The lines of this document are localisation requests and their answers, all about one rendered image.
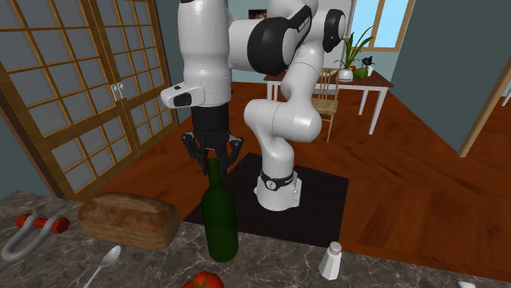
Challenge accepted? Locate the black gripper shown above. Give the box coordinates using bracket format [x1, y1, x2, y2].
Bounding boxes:
[181, 104, 245, 177]

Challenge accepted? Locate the dark green glass bottle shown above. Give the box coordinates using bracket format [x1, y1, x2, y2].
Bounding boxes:
[200, 156, 240, 263]

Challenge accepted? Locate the black robot stand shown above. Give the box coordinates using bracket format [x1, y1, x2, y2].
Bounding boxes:
[183, 152, 350, 249]

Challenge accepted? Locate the brown bread loaf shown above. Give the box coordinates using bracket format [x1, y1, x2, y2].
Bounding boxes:
[76, 192, 181, 251]

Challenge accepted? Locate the light wooden chair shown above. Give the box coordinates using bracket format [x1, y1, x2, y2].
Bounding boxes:
[311, 66, 341, 143]

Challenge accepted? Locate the red tomato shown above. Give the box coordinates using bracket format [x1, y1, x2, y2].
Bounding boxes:
[182, 270, 226, 288]

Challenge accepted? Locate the silver spoon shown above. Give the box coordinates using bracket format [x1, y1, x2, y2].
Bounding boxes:
[81, 245, 122, 288]

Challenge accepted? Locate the wooden lattice sliding door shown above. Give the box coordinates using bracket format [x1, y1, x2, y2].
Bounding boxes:
[0, 0, 180, 201]

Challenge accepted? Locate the white salt shaker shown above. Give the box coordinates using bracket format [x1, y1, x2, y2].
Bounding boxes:
[318, 241, 343, 281]

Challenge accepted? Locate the white-legged brown dining table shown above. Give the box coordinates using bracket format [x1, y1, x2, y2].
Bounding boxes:
[263, 25, 396, 136]

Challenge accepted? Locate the grey shackle with red pin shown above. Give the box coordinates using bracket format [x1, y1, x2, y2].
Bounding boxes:
[0, 213, 71, 263]

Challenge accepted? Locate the wood-framed window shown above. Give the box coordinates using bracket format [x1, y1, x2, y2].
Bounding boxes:
[350, 0, 417, 53]

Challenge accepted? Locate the slanted wooden beam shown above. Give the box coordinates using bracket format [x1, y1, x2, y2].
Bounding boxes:
[457, 56, 511, 159]

